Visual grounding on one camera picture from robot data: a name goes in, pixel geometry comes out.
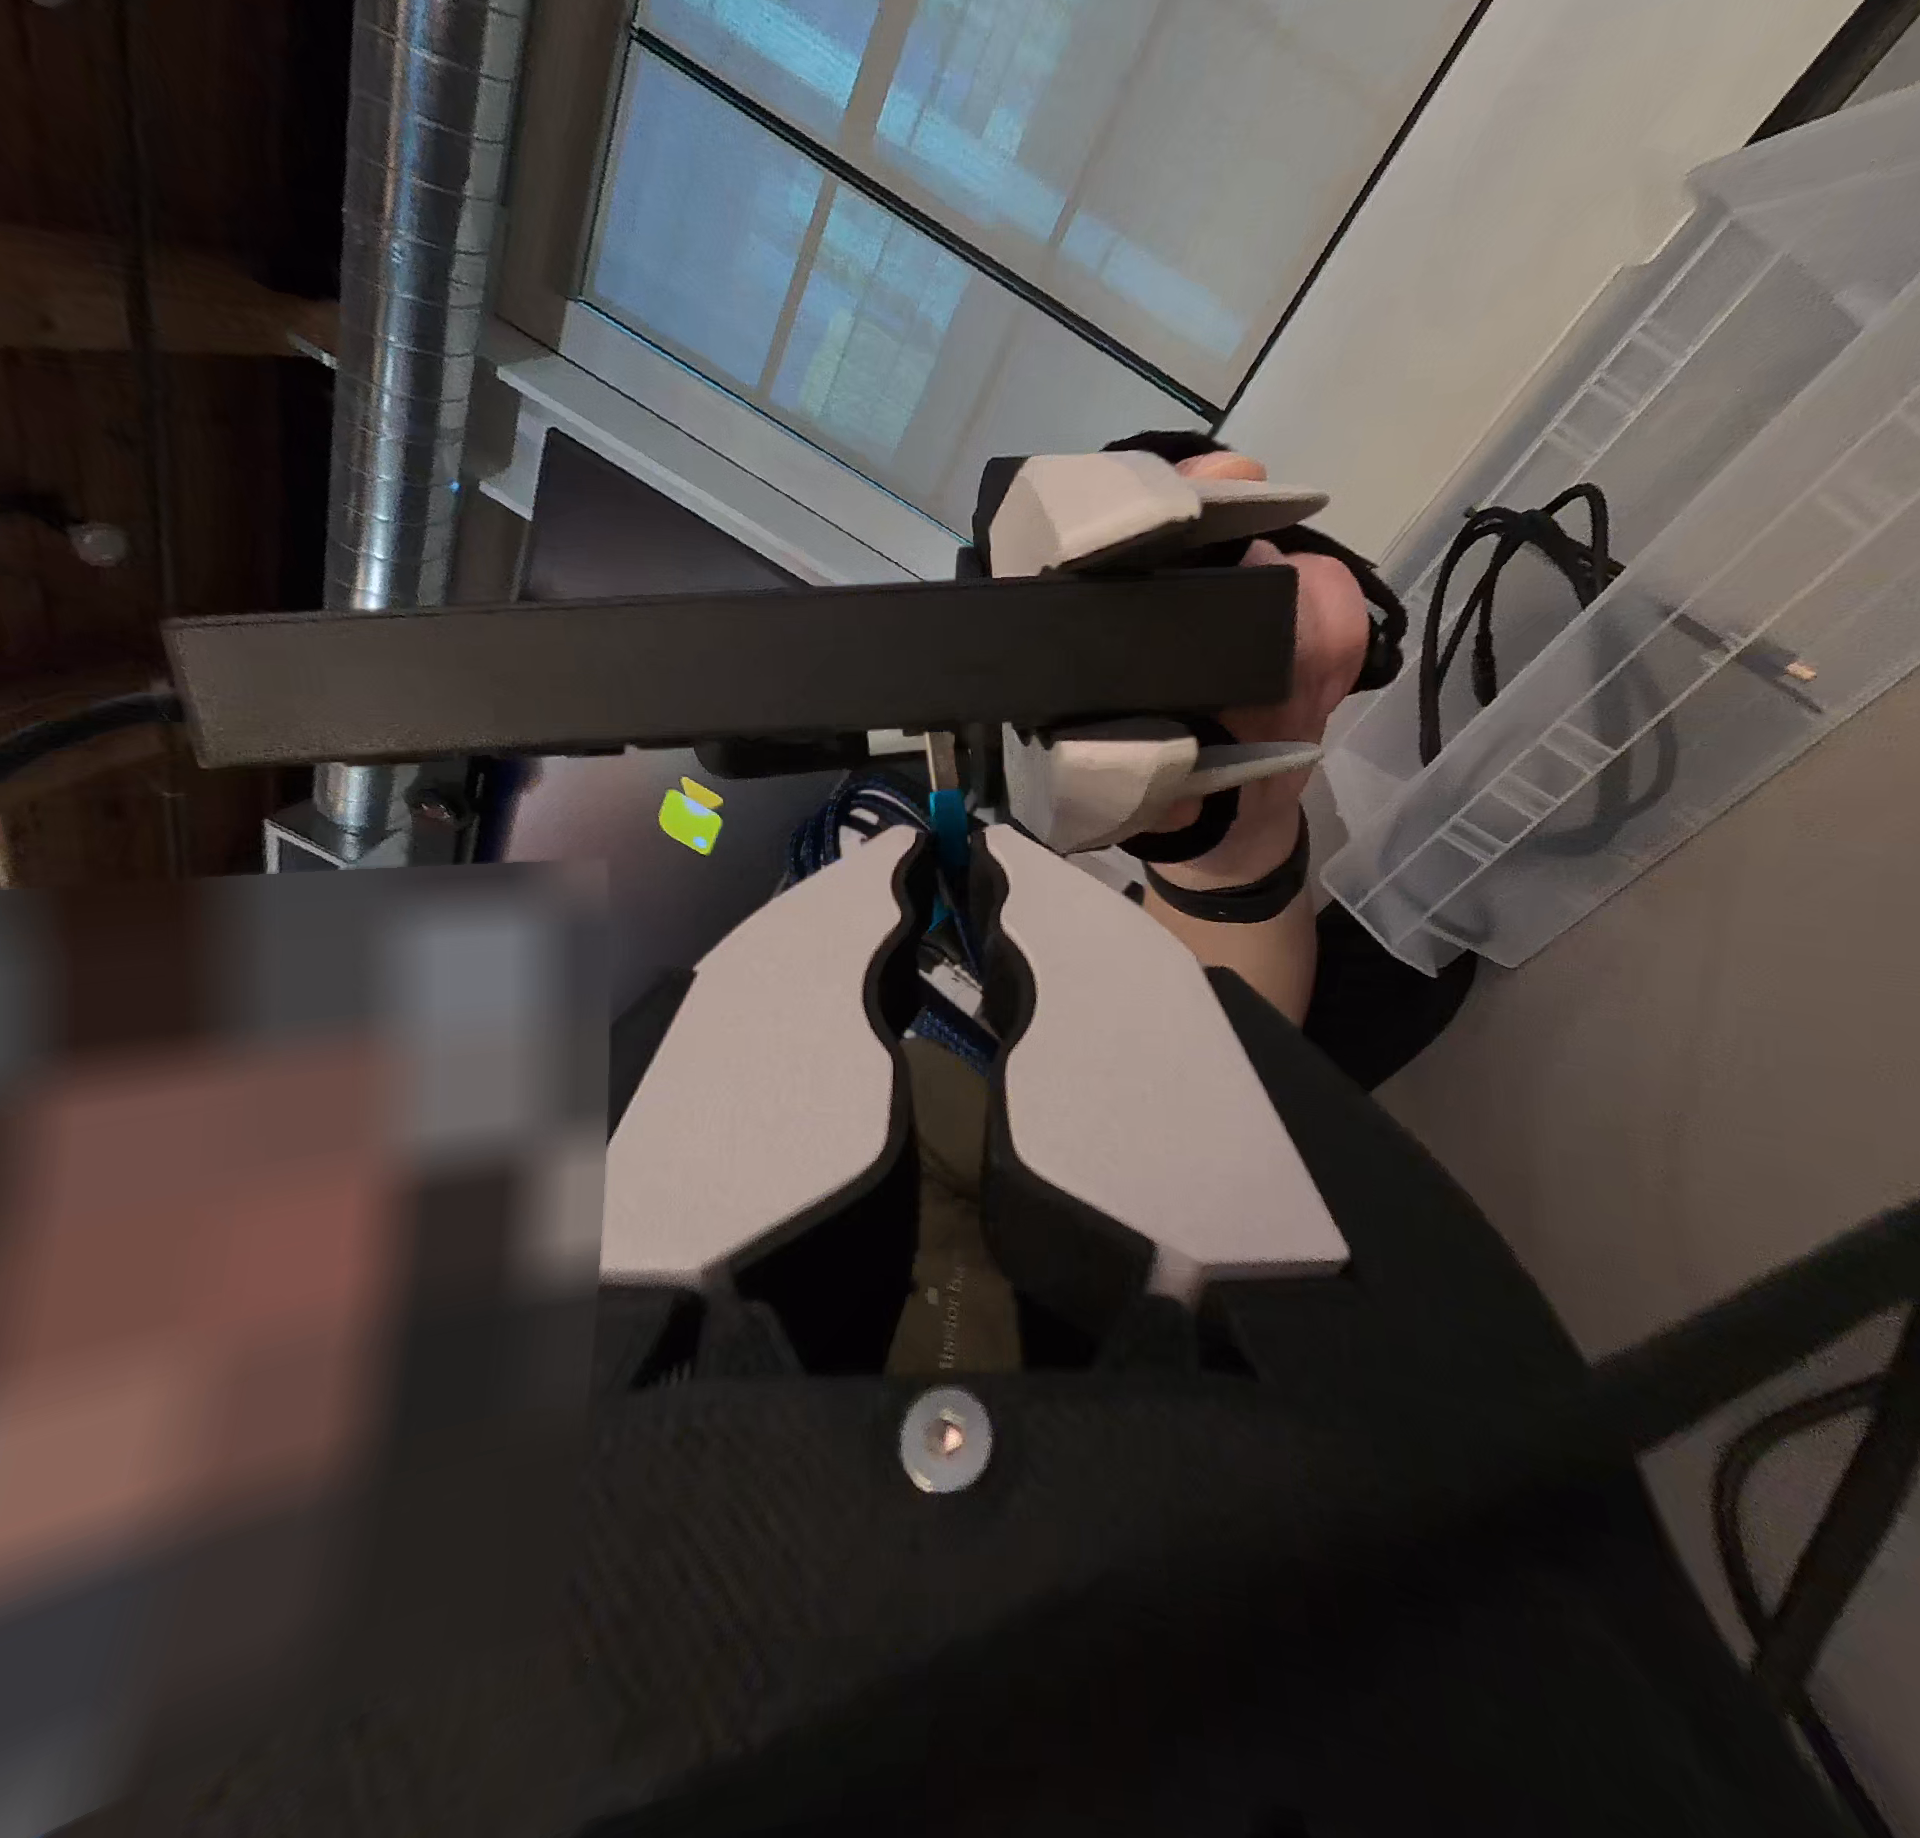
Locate black wrist band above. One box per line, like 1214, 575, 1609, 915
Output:
1142, 810, 1318, 927

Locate silver spiral air duct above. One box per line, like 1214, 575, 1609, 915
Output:
307, 0, 545, 867

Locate black mesh wrist rest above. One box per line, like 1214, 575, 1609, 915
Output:
1302, 900, 1482, 1093

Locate large black wall screen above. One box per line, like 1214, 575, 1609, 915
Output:
511, 429, 849, 881

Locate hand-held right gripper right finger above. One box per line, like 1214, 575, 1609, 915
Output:
981, 823, 1355, 1307

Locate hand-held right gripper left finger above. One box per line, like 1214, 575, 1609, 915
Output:
601, 824, 920, 1291

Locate window with white blinds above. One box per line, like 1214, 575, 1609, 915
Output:
577, 0, 1548, 427

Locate bundle of black cables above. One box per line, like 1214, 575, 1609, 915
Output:
1414, 481, 1829, 867

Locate person's left hand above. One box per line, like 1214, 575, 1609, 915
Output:
1197, 559, 1373, 883

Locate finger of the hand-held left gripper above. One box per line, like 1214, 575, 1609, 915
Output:
999, 719, 1329, 858
976, 449, 1338, 582

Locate clear plastic bin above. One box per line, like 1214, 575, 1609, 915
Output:
1319, 79, 1920, 970

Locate braided blue red white cables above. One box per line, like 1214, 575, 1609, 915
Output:
781, 723, 1025, 1082

